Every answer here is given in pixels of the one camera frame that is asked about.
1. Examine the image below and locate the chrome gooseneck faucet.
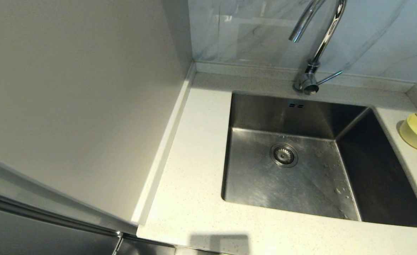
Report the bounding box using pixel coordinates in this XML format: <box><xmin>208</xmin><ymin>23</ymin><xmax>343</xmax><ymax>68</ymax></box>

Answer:
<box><xmin>288</xmin><ymin>0</ymin><xmax>348</xmax><ymax>95</ymax></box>

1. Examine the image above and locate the yellow bowl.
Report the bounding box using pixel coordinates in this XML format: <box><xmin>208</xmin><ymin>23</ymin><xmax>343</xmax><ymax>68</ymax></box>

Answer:
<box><xmin>399</xmin><ymin>113</ymin><xmax>417</xmax><ymax>151</ymax></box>

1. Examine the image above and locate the stainless steel sink basin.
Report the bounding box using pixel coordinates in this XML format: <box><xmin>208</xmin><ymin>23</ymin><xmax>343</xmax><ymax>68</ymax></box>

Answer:
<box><xmin>221</xmin><ymin>91</ymin><xmax>417</xmax><ymax>229</ymax></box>

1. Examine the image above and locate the round metal drain strainer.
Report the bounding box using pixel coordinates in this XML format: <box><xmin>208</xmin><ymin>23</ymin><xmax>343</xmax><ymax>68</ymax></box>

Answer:
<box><xmin>269</xmin><ymin>143</ymin><xmax>299</xmax><ymax>168</ymax></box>

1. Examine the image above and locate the grey tall cabinet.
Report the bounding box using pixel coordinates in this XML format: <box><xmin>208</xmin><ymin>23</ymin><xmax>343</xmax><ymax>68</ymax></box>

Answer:
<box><xmin>0</xmin><ymin>0</ymin><xmax>195</xmax><ymax>255</ymax></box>

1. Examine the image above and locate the chrome cabinet handle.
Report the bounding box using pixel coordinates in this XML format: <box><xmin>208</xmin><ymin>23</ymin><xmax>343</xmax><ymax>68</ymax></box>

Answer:
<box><xmin>112</xmin><ymin>234</ymin><xmax>123</xmax><ymax>255</ymax></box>

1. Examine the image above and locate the chrome cabinet rail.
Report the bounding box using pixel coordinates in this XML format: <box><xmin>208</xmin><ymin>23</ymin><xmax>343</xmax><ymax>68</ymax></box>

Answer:
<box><xmin>0</xmin><ymin>191</ymin><xmax>138</xmax><ymax>245</ymax></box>

